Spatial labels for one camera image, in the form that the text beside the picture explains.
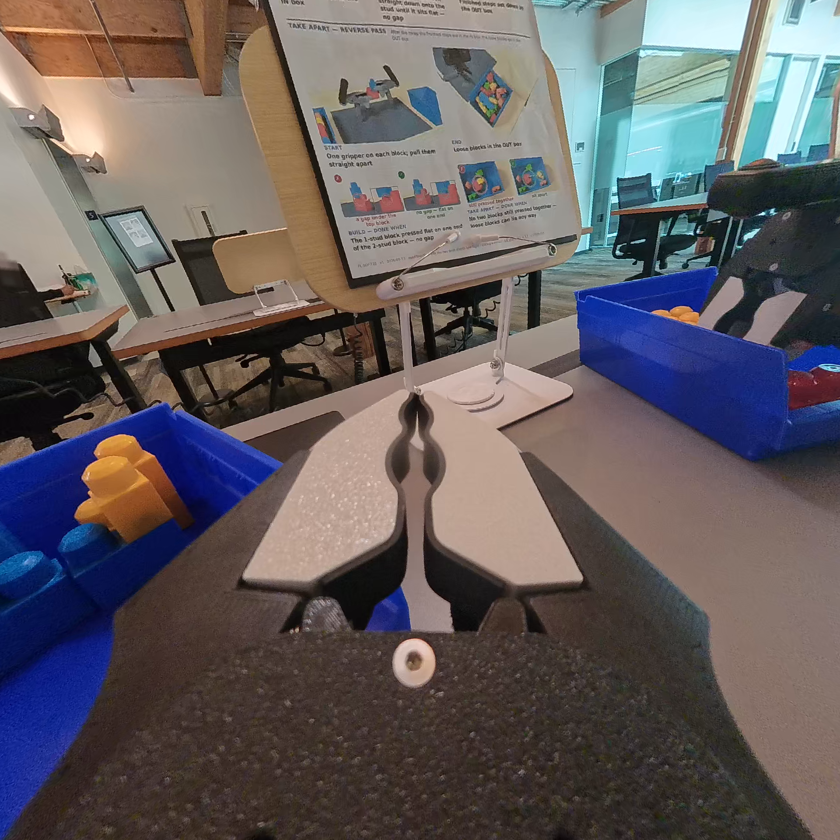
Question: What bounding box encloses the printed instruction sheet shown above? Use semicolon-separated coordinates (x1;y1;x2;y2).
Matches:
262;0;577;290

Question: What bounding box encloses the yellow two-stud mega block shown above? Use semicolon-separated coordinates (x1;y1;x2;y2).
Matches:
74;456;178;546

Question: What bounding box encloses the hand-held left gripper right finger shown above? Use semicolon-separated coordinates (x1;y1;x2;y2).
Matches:
419;391;586;595

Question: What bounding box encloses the blue plastic bin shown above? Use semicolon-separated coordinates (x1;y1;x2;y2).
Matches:
0;402;412;840
574;266;840;462

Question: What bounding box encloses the yellow one-stud mega block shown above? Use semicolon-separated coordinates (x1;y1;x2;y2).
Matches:
94;434;196;530

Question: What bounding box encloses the red mega block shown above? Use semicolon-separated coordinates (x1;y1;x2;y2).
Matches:
786;364;840;411

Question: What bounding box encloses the framed sign on stand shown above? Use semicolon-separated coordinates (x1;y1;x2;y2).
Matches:
98;205;178;309

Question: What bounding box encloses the wooden document stand white base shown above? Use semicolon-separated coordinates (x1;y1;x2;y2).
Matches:
239;0;581;431
213;230;309;317

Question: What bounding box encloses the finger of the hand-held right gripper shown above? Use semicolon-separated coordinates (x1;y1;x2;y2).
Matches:
697;274;749;334
743;290;811;347

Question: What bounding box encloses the wooden top office desk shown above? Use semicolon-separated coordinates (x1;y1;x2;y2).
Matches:
0;305;129;414
112;298;395;421

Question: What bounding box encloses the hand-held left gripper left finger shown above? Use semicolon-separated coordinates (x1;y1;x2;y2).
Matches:
240;390;421;592

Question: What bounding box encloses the black office chair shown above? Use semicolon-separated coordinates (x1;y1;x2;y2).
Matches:
172;230;332;421

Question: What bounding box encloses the blue two-stud mega block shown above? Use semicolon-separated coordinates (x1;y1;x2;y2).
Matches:
0;550;99;677

